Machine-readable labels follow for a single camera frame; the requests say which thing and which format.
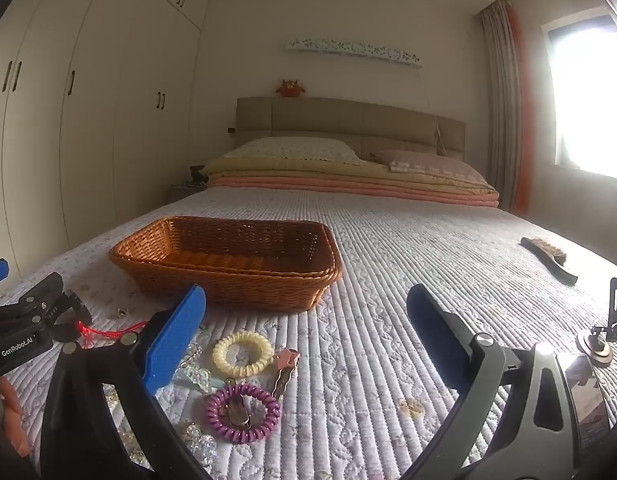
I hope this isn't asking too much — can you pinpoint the folded peach blanket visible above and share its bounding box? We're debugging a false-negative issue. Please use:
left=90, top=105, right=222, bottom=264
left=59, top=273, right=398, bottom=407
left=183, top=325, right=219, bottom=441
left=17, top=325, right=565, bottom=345
left=207, top=175, right=500, bottom=209

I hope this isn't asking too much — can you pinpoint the brown wicker basket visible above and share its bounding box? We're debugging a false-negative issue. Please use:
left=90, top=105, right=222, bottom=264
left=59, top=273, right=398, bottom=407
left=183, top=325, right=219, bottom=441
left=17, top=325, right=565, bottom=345
left=108, top=216, right=344, bottom=313

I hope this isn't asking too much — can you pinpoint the clear bead string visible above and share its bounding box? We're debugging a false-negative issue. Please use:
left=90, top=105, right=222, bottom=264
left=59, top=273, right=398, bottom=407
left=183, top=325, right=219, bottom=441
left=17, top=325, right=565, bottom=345
left=176, top=420, right=219, bottom=465

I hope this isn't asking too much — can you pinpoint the bright window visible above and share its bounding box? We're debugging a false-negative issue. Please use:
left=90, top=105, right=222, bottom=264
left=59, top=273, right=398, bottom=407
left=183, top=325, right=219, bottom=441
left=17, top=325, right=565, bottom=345
left=543, top=7, right=617, bottom=182

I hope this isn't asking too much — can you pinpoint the folded yellow blanket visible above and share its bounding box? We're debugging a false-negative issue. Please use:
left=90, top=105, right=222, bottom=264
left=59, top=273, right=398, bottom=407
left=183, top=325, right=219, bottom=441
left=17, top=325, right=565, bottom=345
left=201, top=155, right=497, bottom=196

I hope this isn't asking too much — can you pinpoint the striped beige orange curtain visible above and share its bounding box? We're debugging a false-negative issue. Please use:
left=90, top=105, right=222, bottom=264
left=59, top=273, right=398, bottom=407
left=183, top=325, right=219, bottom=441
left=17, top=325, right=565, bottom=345
left=479, top=0, right=535, bottom=219

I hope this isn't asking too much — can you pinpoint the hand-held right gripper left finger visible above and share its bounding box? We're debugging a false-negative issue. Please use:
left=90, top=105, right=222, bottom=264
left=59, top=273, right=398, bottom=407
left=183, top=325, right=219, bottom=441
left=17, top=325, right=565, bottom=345
left=40, top=284, right=212, bottom=480

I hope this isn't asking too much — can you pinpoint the clear crystal bead bracelet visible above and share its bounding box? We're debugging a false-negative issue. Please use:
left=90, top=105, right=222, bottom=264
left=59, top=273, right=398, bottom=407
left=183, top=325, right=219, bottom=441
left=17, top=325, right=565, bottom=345
left=174, top=344, right=214, bottom=394

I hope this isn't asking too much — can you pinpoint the person's left hand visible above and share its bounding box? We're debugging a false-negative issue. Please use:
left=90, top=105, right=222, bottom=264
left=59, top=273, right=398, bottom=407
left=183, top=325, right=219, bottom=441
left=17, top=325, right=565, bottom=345
left=0, top=376, right=30, bottom=457

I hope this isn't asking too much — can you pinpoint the cream spiral hair tie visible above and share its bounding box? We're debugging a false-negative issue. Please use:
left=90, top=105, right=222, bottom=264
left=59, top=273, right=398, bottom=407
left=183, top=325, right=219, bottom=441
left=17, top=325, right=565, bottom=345
left=212, top=331, right=274, bottom=377

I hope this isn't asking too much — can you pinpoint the red cord bracelet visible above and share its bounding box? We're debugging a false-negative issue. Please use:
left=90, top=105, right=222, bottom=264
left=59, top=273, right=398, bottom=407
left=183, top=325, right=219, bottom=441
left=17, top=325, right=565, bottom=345
left=77, top=321, right=148, bottom=347

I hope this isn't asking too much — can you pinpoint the beige padded headboard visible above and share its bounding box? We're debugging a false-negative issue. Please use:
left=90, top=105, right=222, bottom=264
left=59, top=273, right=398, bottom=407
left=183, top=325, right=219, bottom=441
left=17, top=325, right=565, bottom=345
left=236, top=96, right=467, bottom=162

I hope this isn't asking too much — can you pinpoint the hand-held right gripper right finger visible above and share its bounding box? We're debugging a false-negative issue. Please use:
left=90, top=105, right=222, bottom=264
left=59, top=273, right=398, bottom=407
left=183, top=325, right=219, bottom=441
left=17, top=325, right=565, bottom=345
left=401, top=284, right=582, bottom=480

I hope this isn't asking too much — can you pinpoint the gold chain necklace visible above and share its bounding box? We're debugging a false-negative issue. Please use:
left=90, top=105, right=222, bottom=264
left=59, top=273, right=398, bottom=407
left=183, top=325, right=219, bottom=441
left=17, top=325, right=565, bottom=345
left=104, top=389, right=150, bottom=467

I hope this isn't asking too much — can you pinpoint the white carved wall shelf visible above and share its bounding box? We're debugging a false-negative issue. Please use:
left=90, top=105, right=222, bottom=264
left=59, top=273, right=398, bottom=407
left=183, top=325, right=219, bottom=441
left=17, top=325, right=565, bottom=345
left=286, top=36, right=424, bottom=69

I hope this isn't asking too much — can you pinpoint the orange plush toy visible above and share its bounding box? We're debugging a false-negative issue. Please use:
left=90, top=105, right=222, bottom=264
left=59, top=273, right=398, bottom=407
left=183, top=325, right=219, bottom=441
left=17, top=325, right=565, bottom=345
left=275, top=79, right=308, bottom=99

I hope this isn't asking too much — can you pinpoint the white patterned pillow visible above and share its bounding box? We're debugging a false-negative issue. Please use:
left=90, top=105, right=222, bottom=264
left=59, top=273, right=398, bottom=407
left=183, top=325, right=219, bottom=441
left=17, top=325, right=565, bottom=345
left=222, top=136, right=367, bottom=166

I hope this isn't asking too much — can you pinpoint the pink pillow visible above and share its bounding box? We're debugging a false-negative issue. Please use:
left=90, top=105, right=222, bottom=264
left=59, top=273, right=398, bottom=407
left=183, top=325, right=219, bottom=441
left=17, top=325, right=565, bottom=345
left=373, top=149, right=487, bottom=186

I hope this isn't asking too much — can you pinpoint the pink capped key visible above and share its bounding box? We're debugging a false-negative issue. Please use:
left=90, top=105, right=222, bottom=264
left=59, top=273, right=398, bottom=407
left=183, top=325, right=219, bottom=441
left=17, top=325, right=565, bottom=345
left=270, top=347, right=302, bottom=400

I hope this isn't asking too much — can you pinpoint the white wardrobe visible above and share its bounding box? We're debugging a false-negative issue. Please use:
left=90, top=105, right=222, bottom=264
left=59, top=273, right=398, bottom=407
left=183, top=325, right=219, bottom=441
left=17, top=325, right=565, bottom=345
left=0, top=0, right=212, bottom=281

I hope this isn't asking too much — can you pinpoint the purple spiral coil keyring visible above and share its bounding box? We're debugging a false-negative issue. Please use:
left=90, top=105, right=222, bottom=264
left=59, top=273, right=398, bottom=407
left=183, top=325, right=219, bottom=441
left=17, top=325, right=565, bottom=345
left=204, top=385, right=282, bottom=444

